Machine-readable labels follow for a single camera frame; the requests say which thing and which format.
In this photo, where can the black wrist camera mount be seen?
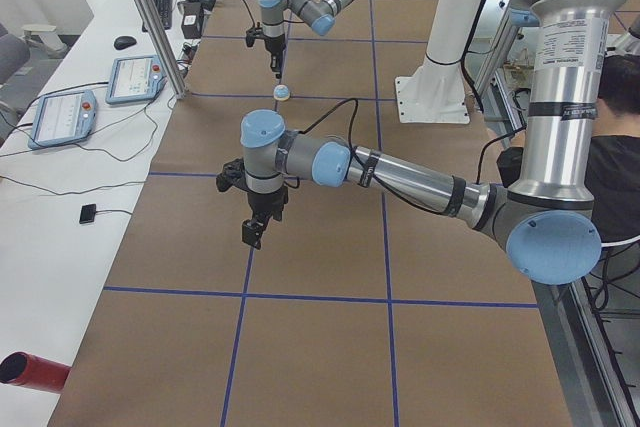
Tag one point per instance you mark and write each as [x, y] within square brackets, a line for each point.
[254, 33]

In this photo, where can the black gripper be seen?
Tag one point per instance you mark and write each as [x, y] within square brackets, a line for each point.
[267, 202]
[273, 45]

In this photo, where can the right teach pendant tablet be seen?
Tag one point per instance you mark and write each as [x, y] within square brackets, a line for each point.
[135, 79]

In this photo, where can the red cylinder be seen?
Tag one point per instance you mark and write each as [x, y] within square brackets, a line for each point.
[29, 371]

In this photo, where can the small black puck device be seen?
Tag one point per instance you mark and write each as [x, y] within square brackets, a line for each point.
[88, 213]

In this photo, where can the black computer mouse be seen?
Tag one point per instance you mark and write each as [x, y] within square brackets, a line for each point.
[124, 42]

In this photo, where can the grey office chair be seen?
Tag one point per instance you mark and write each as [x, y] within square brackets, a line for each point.
[25, 70]

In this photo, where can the left teach pendant tablet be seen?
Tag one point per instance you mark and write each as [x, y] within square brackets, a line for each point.
[63, 118]

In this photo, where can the black keyboard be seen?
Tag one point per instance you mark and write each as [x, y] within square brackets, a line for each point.
[165, 9]

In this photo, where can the aluminium camera post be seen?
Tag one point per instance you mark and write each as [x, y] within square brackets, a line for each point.
[151, 20]

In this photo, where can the light blue call bell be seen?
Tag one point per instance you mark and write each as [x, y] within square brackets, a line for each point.
[281, 93]

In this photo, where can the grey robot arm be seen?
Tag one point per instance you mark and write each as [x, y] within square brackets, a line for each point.
[542, 221]
[319, 15]

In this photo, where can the seated person black shirt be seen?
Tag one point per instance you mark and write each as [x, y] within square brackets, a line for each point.
[612, 174]

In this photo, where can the teach pendant tablet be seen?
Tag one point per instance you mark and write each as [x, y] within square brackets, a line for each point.
[63, 118]
[135, 79]

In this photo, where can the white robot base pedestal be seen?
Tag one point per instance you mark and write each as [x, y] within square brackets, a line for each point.
[445, 42]

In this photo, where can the black box on desk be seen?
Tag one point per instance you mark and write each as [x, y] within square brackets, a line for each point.
[192, 20]

